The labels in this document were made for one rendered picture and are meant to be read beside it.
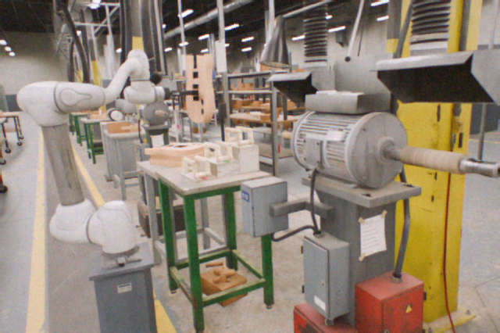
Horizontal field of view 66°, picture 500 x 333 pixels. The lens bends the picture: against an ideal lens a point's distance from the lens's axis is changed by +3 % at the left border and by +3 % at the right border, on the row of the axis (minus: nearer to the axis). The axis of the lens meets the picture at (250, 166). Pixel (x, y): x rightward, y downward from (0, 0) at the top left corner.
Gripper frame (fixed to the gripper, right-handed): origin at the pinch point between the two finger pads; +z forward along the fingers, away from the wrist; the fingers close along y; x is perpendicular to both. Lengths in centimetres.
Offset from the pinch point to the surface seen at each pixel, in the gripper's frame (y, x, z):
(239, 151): 13.8, -37.1, 21.4
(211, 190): 24, -56, -4
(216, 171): 13.4, -47.9, 5.1
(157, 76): 64, 8, -42
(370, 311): 140, -73, 0
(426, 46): 146, 12, 12
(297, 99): 69, -5, 25
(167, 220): -31, -88, -15
